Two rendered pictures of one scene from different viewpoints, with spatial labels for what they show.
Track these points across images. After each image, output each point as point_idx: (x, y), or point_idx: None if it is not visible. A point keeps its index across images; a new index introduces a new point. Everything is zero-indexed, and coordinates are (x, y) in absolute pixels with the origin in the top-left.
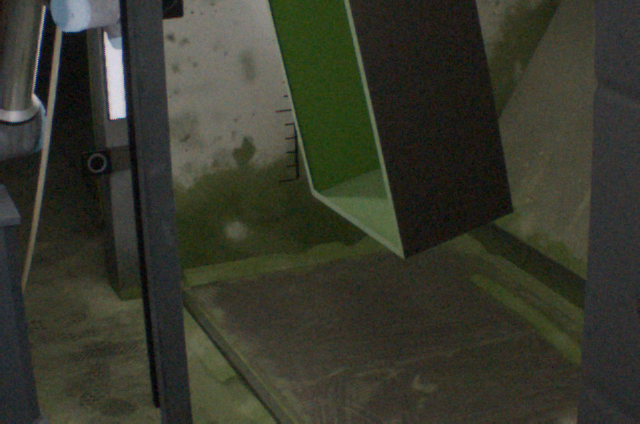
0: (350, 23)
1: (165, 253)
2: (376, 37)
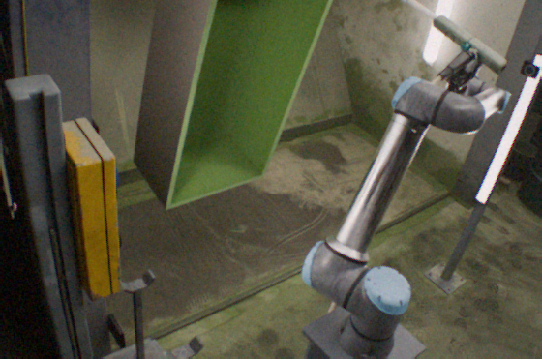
0: (300, 75)
1: None
2: (292, 77)
